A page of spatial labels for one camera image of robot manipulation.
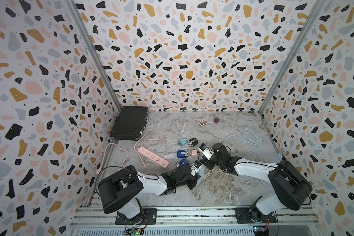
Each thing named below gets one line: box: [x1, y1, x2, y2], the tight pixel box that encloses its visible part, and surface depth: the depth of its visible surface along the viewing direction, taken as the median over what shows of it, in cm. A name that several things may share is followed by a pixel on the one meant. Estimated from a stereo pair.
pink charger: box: [191, 149, 198, 157], surface depth 97 cm
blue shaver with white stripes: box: [177, 149, 189, 159], surface depth 97 cm
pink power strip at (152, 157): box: [137, 146, 170, 169], surface depth 95 cm
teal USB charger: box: [177, 138, 187, 147], surface depth 103 cm
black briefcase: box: [109, 106, 149, 141], surface depth 112 cm
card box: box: [195, 115, 208, 127], surface depth 116 cm
